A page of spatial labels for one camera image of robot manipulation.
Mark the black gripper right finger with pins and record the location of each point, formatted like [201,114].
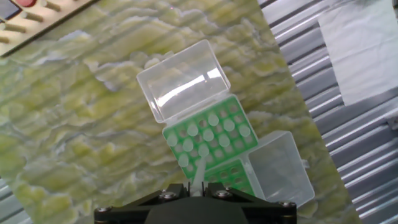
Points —
[217,189]

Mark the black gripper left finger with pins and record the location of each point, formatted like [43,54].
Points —
[177,189]

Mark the green rack pipette tip box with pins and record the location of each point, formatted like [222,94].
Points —
[186,77]
[280,174]

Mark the green marble pattern mat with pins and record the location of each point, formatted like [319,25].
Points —
[77,124]

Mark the wooden shape puzzle board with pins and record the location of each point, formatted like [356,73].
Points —
[40,26]

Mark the red circle puzzle piece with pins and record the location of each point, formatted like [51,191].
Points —
[25,2]

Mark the purple square puzzle piece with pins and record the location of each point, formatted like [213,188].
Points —
[7,8]

